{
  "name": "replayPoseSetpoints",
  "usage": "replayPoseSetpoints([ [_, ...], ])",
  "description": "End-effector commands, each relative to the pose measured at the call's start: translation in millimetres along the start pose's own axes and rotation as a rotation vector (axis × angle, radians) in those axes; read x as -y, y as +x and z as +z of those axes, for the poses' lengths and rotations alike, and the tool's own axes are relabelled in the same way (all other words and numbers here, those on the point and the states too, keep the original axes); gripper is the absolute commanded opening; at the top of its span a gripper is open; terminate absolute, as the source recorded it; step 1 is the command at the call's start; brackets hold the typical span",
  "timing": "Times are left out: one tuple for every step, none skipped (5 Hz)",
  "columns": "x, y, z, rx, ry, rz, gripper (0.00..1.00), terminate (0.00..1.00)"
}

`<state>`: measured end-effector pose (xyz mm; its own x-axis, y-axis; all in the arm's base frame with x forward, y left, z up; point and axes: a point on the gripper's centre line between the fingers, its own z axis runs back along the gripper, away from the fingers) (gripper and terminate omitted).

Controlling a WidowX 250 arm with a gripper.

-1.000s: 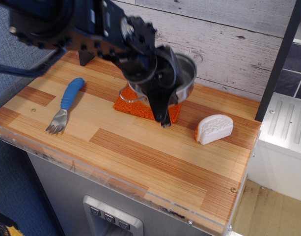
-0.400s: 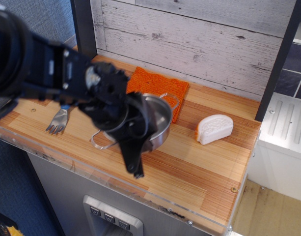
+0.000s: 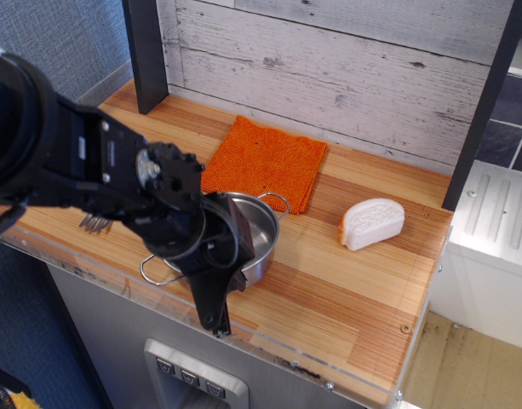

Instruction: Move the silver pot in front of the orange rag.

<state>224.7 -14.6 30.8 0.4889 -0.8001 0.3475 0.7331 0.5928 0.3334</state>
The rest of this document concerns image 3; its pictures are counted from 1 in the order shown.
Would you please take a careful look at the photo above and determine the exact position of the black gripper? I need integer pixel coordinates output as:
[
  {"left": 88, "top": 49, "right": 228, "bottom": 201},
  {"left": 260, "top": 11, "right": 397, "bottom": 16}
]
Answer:
[{"left": 134, "top": 192, "right": 255, "bottom": 337}]

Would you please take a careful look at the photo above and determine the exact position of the silver pot with handles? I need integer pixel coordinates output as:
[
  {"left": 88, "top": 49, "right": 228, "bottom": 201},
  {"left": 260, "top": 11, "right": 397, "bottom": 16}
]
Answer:
[{"left": 140, "top": 193, "right": 290, "bottom": 287}]

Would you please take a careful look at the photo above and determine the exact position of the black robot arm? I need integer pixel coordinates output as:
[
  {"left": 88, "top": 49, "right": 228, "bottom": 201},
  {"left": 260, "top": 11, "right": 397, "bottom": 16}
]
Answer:
[{"left": 0, "top": 49, "right": 255, "bottom": 336}]

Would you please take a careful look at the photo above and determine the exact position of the orange knitted rag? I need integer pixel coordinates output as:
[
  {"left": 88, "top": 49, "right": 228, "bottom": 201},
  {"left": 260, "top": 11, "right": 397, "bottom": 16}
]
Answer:
[{"left": 202, "top": 116, "right": 328, "bottom": 214}]

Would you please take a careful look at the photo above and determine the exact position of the silver cabinet button panel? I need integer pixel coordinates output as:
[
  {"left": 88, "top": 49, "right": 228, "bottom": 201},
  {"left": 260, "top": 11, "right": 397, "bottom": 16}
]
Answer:
[{"left": 144, "top": 338, "right": 250, "bottom": 408}]

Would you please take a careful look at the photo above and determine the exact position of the white toy cheese wedge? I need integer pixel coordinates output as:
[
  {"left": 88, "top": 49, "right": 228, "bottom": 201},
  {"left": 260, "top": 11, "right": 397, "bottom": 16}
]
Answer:
[{"left": 337, "top": 198, "right": 405, "bottom": 251}]

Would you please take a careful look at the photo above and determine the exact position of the clear acrylic table guard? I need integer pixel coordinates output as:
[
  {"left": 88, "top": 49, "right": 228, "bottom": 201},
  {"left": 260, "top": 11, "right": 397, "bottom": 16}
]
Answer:
[{"left": 2, "top": 206, "right": 450, "bottom": 408}]

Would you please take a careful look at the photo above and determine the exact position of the white toy sink unit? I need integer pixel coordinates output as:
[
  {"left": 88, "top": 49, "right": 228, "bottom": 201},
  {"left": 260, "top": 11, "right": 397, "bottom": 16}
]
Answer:
[{"left": 430, "top": 161, "right": 522, "bottom": 348}]

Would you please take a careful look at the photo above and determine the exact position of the blue handled toy fork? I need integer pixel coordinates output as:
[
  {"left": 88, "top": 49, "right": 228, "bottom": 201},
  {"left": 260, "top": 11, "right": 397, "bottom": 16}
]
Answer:
[{"left": 78, "top": 213, "right": 112, "bottom": 233}]

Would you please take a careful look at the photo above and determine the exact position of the black braided cable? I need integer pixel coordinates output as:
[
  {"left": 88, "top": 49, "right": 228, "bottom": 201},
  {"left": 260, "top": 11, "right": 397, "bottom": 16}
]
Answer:
[{"left": 0, "top": 199, "right": 32, "bottom": 244}]

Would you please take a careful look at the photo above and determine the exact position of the dark left shelf post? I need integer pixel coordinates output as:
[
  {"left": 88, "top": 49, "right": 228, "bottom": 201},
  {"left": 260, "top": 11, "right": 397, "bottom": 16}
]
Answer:
[{"left": 122, "top": 0, "right": 169, "bottom": 114}]

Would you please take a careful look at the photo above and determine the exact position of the dark shelf post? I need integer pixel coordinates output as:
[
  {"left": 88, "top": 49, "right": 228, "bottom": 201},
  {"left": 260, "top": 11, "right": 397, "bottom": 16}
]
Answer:
[
  {"left": 442, "top": 0, "right": 522, "bottom": 211},
  {"left": 122, "top": 0, "right": 169, "bottom": 114}
]

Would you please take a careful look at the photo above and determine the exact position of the dark right shelf post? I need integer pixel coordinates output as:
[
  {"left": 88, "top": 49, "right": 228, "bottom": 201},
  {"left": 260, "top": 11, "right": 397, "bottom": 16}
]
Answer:
[{"left": 442, "top": 0, "right": 522, "bottom": 211}]

